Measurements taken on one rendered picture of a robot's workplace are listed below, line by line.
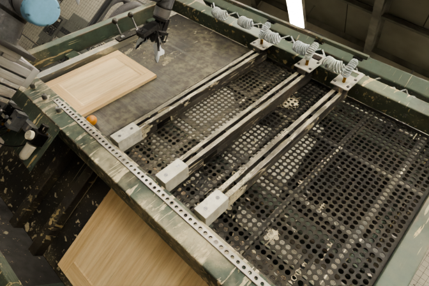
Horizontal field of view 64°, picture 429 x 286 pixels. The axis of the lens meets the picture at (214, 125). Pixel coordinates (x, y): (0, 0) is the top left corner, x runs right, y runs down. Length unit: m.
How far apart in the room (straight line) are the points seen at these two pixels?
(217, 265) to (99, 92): 1.13
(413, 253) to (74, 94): 1.68
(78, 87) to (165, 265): 1.04
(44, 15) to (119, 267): 1.08
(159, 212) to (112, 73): 0.99
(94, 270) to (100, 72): 1.05
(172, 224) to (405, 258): 0.81
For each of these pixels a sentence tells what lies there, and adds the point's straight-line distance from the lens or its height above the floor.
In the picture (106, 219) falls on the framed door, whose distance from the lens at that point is 1.78.
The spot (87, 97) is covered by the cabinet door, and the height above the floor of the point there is 0.98.
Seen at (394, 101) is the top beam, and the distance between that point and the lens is 1.92.
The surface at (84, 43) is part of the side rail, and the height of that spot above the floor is 1.21.
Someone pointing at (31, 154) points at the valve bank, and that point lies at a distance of 1.84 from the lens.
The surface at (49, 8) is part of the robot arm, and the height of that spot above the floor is 1.22.
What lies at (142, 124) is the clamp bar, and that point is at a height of 1.04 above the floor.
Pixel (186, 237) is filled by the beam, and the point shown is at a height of 0.84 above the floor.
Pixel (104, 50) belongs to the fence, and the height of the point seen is 1.24.
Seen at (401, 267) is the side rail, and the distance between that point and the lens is 1.39.
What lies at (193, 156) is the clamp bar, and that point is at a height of 1.06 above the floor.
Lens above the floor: 1.17
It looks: 2 degrees up
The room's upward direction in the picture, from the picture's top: 35 degrees clockwise
